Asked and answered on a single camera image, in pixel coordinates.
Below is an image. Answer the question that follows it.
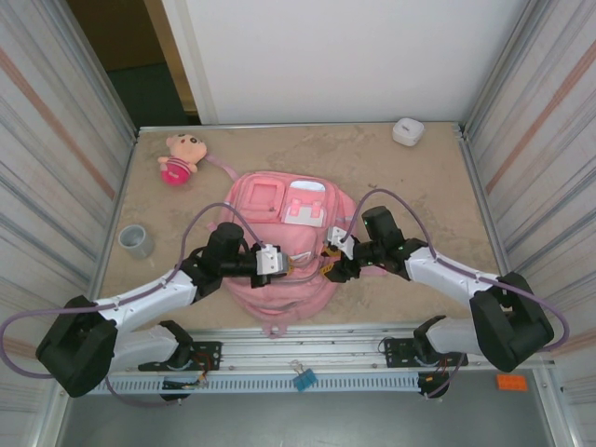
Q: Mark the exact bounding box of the pink school backpack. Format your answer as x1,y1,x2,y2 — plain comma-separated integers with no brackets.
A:
204,156,362,339

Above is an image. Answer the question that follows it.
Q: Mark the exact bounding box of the small white plastic box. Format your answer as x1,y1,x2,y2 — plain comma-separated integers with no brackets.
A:
391,117,426,149

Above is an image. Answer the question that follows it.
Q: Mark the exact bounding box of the pink plush doll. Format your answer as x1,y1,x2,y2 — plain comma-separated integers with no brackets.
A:
156,133,210,187

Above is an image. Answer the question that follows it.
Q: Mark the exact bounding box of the blue binder clip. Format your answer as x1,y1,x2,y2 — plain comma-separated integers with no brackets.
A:
289,360,317,392

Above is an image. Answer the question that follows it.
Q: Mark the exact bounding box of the thin aluminium edge strip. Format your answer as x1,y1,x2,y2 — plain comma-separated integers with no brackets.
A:
137,121,467,134

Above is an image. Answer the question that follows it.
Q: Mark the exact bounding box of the orange plastic block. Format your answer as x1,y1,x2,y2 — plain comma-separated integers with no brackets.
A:
495,373,530,392

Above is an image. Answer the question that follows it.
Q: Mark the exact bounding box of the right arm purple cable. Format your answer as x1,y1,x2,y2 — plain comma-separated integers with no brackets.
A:
339,187,572,400

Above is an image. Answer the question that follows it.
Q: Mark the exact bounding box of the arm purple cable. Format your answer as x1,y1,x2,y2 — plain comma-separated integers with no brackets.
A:
339,187,572,400
0,202,269,409

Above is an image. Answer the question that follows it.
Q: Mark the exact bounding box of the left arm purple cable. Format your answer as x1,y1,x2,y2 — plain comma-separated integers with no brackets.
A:
0,202,269,409

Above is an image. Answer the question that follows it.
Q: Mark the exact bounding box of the aluminium rail frame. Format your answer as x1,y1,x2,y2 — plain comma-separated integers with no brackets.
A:
104,325,558,373

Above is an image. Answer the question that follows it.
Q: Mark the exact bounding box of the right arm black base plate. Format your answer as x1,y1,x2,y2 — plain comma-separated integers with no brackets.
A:
379,337,420,369

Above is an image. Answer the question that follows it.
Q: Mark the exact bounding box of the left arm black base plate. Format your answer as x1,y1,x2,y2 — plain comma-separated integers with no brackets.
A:
185,340,224,373

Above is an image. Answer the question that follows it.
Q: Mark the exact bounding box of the white slotted cable duct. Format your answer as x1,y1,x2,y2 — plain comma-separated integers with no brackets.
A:
113,374,420,396

